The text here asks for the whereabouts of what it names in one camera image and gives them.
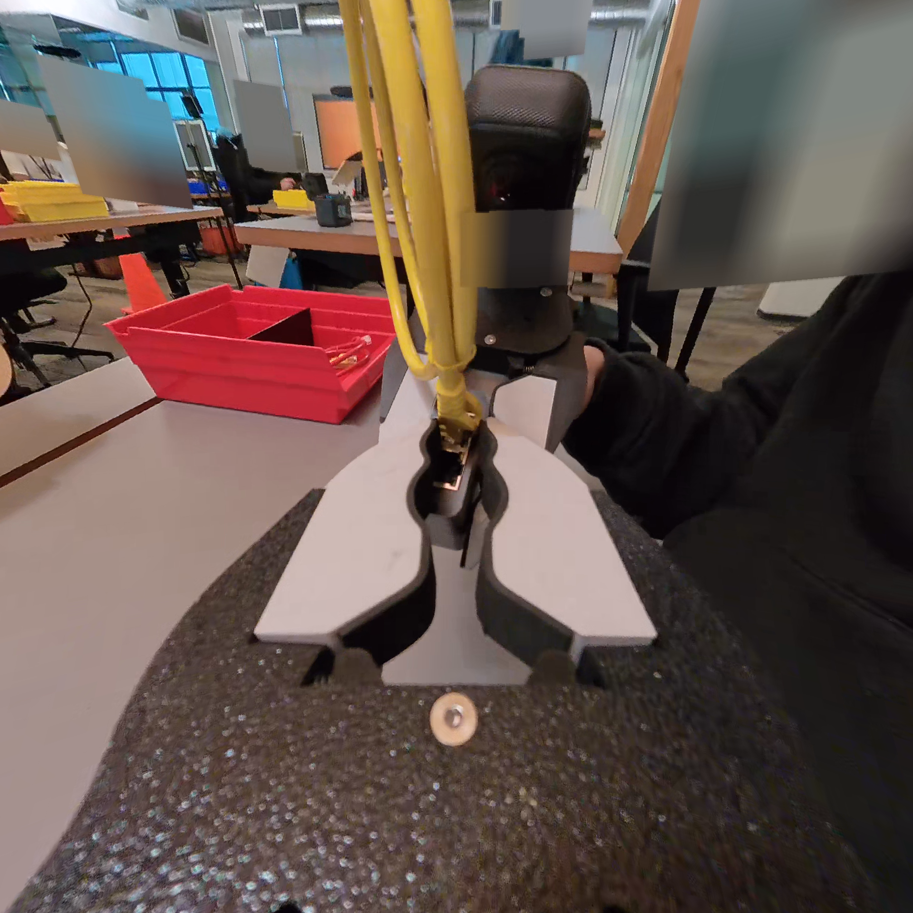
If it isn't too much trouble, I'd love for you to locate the red plastic bin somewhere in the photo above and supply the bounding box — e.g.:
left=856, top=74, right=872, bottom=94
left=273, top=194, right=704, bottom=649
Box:
left=105, top=284, right=399, bottom=425

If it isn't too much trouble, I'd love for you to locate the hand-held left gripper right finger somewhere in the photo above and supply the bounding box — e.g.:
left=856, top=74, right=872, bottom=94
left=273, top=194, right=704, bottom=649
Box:
left=474, top=419, right=659, bottom=682

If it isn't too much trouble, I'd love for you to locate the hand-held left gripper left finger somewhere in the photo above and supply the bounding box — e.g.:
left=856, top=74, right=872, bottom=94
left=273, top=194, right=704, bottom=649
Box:
left=253, top=421, right=438, bottom=669

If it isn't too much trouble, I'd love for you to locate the white paper sign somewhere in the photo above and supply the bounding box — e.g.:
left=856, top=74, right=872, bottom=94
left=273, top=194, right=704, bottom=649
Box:
left=246, top=246, right=290, bottom=288

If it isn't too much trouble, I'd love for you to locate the orange screen monitor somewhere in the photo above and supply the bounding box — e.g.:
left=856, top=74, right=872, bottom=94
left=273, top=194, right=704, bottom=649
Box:
left=314, top=96, right=380, bottom=171

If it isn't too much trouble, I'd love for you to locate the yellow ethernet cable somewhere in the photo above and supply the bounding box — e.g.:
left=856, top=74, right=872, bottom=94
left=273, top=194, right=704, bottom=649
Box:
left=324, top=334, right=375, bottom=375
left=339, top=0, right=486, bottom=454

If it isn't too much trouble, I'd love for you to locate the yellow storage bin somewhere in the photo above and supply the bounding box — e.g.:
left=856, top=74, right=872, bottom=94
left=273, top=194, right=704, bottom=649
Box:
left=0, top=180, right=109, bottom=222

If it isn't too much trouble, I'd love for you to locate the person's torso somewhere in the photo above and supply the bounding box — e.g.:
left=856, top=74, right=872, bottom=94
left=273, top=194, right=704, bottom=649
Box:
left=660, top=271, right=913, bottom=900

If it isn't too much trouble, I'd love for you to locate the person's right hand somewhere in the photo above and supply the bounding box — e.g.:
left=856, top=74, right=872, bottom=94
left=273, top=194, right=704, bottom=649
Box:
left=580, top=344, right=609, bottom=416

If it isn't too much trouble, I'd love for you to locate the slim wooden post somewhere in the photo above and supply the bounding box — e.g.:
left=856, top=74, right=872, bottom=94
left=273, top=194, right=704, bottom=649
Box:
left=617, top=0, right=703, bottom=254

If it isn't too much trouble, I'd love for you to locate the wood-edged office table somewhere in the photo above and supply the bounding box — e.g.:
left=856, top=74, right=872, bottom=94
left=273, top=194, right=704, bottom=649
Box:
left=0, top=205, right=225, bottom=301
left=234, top=207, right=623, bottom=275

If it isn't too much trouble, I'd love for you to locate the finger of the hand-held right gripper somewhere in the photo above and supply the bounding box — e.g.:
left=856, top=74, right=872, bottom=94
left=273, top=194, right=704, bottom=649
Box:
left=382, top=369, right=439, bottom=447
left=491, top=374, right=560, bottom=452

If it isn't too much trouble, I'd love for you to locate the orange traffic cone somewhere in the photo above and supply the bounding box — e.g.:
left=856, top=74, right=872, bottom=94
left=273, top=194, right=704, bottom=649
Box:
left=117, top=235, right=166, bottom=315

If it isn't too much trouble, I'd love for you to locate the small desktop monitor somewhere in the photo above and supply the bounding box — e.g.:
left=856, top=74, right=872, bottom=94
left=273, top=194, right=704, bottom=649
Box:
left=175, top=120, right=215, bottom=172

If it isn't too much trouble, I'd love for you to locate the black network switch box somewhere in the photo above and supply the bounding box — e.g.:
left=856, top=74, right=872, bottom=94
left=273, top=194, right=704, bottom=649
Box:
left=414, top=438, right=493, bottom=569

